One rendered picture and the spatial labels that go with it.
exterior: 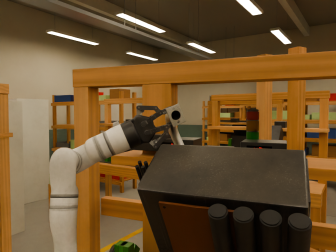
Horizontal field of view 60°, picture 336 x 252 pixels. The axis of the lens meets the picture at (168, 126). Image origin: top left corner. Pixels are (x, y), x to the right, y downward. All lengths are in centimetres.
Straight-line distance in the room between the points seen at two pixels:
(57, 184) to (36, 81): 824
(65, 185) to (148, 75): 70
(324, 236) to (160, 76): 93
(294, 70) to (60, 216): 92
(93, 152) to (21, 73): 806
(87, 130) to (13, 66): 730
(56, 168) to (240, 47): 1110
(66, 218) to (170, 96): 70
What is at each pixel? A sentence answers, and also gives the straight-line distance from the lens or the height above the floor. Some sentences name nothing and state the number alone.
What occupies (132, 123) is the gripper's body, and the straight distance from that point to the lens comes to 79.
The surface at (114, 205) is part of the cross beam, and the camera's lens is 158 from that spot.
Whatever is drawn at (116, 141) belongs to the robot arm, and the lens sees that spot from 78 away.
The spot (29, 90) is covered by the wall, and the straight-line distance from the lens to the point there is 887.
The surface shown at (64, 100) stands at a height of 204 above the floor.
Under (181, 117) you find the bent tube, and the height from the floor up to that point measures 171.
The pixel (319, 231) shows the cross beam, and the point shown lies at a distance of 136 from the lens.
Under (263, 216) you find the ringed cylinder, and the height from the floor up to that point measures 153.
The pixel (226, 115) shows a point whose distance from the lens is 1090.
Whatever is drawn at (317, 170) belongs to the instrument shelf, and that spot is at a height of 153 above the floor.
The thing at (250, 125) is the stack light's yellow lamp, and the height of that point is 167.
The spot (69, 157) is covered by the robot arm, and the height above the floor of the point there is 161.
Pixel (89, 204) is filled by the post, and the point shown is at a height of 126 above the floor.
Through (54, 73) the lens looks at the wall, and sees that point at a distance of 934.
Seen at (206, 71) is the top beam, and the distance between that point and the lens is 123.
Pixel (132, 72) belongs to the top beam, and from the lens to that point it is 136.
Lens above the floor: 172
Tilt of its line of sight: 2 degrees down
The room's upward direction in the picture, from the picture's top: straight up
